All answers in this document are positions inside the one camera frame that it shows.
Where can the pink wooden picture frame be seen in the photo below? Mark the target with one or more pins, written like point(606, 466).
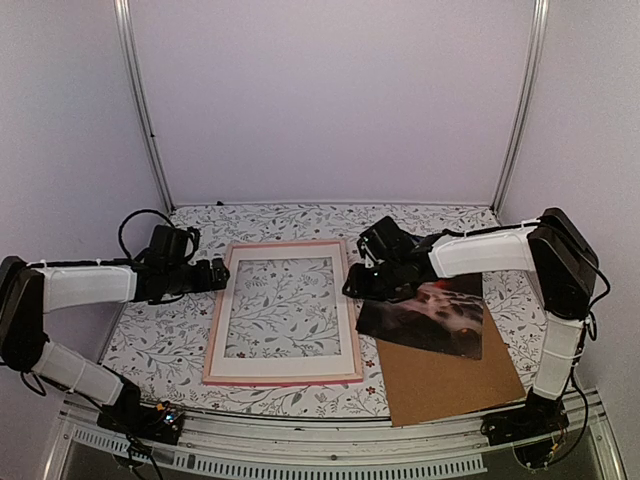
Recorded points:
point(357, 350)

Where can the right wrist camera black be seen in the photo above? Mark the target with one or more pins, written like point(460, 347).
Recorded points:
point(384, 241)

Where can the white photo mat board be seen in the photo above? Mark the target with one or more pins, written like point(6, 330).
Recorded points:
point(225, 310)

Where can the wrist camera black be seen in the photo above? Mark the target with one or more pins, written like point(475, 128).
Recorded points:
point(172, 246)
point(384, 241)

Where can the right aluminium corner post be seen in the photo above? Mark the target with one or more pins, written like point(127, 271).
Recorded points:
point(531, 69)

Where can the landscape sunset photo print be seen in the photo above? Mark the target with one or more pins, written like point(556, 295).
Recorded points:
point(444, 317)

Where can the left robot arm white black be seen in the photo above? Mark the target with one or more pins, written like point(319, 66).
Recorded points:
point(31, 291)

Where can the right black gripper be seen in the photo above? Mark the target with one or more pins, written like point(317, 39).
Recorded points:
point(358, 288)

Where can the aluminium corner post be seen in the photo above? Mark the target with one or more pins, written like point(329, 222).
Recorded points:
point(126, 35)
point(531, 69)

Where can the left aluminium corner post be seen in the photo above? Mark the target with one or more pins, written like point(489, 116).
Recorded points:
point(126, 35)

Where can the brown cardboard backing board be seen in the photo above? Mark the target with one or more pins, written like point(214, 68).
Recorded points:
point(423, 386)

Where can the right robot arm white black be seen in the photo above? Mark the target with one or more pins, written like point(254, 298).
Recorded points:
point(551, 248)

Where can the aluminium front rail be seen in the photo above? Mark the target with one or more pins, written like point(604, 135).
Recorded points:
point(235, 446)

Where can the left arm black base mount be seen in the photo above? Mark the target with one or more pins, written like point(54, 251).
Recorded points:
point(161, 423)

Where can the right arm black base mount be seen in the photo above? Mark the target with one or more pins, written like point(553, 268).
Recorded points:
point(540, 421)

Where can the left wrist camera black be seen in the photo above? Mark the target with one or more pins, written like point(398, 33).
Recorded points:
point(172, 246)

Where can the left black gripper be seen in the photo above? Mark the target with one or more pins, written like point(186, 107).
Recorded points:
point(220, 281)

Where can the floral patterned table mat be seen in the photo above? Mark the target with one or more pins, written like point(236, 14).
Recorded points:
point(162, 348)

